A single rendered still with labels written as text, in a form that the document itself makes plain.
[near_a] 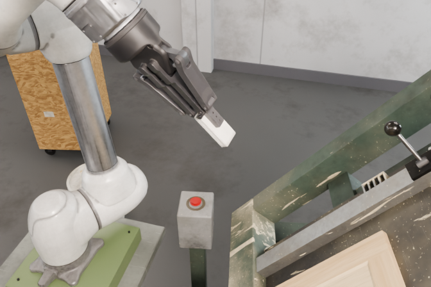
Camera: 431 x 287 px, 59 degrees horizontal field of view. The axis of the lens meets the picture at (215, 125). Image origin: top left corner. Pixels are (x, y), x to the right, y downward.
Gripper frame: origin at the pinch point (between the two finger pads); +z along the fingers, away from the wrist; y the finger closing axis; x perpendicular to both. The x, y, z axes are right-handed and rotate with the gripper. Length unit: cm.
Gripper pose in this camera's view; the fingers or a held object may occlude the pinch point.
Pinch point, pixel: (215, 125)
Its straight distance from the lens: 58.9
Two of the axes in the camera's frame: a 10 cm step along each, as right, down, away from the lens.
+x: 4.8, -7.4, 4.7
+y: 6.2, -0.9, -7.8
